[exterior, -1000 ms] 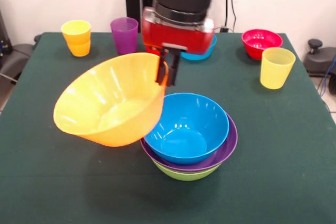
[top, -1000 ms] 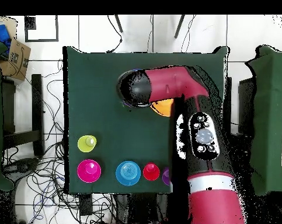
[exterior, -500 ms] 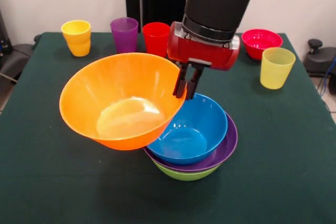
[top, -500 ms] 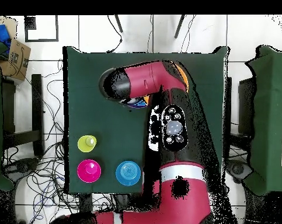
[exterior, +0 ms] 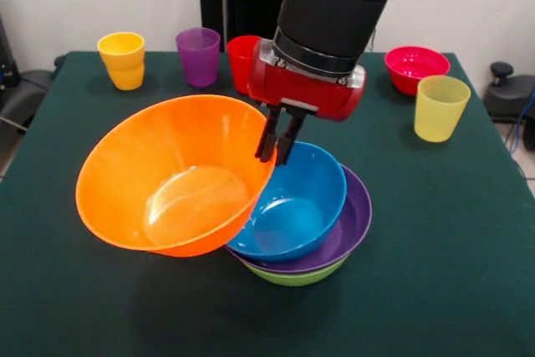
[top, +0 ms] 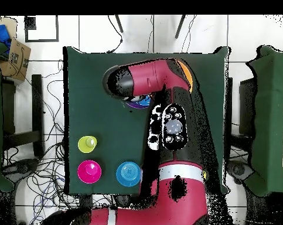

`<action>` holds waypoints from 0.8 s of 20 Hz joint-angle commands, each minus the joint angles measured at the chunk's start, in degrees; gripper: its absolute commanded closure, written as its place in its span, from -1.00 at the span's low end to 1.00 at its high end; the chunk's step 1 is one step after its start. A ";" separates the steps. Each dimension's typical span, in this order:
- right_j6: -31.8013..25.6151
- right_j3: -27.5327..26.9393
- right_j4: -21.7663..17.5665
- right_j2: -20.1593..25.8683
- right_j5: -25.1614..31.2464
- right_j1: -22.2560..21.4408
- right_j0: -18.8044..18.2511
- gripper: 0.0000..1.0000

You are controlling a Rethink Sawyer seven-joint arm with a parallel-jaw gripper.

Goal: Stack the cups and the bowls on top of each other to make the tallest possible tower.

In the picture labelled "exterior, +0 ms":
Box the black floor device with knob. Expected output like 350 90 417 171
484 61 535 124

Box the dark green tablecloth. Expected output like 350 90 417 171
0 50 535 357

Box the large orange bowl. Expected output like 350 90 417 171
74 94 279 258

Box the purple bowl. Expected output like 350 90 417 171
225 164 373 275

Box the large blue bowl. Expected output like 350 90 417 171
225 141 348 263

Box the orange yellow cup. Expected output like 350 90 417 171
96 31 146 91

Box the small red bowl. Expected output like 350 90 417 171
384 45 451 97

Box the pale yellow translucent cup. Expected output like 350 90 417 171
413 74 472 143

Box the green bowl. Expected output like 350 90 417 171
249 254 351 288

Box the red cup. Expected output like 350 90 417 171
227 35 262 97

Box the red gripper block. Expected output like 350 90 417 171
246 37 368 167

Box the purple cup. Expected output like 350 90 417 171
175 27 222 89

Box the blue cable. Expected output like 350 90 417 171
514 91 535 147

